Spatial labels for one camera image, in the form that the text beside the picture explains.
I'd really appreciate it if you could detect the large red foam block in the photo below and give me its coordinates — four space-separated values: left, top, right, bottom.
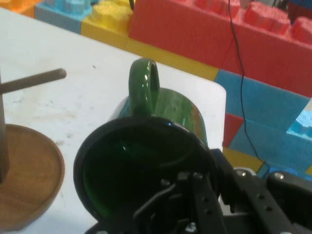
127 0 312 98

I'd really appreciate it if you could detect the brown wooden mug tree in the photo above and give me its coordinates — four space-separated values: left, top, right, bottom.
0 68 67 233

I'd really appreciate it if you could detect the orange foam block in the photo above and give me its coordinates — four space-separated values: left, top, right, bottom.
0 0 42 19

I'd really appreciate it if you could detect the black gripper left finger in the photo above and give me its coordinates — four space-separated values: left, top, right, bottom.
133 170 229 234

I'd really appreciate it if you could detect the green enamel mug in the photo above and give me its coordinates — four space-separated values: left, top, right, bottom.
73 58 220 226

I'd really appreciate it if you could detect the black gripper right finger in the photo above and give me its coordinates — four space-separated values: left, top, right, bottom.
211 148 312 234

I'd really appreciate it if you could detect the thin black hanging cable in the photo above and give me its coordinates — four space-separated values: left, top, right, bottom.
228 0 270 169

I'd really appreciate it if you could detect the light blue foam block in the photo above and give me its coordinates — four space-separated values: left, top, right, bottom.
286 98 312 140
34 0 94 35

